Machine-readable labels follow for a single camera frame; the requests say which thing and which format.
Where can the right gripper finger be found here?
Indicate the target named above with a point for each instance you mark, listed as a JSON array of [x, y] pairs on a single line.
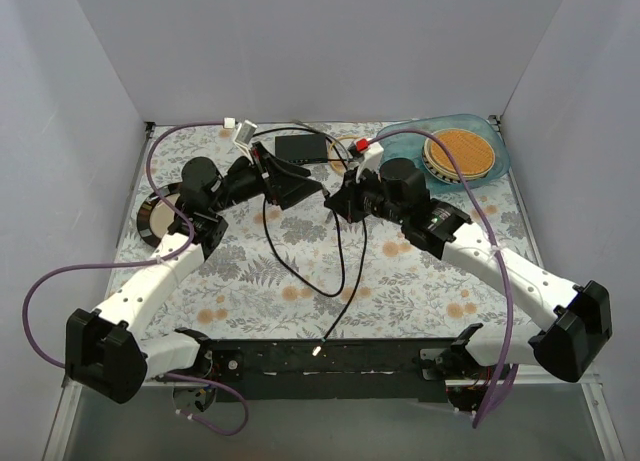
[[350, 180], [336, 203]]

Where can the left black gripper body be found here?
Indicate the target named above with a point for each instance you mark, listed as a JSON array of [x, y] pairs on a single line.
[[270, 176]]

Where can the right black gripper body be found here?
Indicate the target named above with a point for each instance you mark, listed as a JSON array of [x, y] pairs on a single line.
[[353, 197]]

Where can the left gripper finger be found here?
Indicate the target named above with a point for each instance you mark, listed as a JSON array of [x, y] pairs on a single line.
[[291, 191], [277, 165]]

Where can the black network switch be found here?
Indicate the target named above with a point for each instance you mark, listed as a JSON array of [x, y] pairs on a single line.
[[301, 149]]

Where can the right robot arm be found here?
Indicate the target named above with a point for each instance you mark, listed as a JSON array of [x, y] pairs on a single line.
[[571, 323]]

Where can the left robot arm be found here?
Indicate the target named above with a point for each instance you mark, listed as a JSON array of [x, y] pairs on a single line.
[[105, 349]]

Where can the teal plastic tray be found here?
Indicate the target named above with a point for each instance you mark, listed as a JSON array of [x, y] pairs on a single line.
[[411, 146]]

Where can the floral tablecloth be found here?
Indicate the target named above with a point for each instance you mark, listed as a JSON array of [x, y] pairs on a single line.
[[242, 291]]

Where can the black rimmed plate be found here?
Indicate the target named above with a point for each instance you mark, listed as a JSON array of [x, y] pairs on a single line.
[[153, 219]]

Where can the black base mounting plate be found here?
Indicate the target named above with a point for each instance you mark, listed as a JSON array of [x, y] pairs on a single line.
[[383, 368]]

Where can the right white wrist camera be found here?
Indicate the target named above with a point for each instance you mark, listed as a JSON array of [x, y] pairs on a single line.
[[366, 153]]

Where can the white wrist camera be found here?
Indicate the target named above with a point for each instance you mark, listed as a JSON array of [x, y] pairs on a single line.
[[366, 153], [241, 131]]

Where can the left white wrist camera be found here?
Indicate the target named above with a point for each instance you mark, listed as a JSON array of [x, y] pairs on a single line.
[[241, 131]]

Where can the aluminium frame rail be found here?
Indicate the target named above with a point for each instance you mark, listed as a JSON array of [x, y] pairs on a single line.
[[593, 392]]

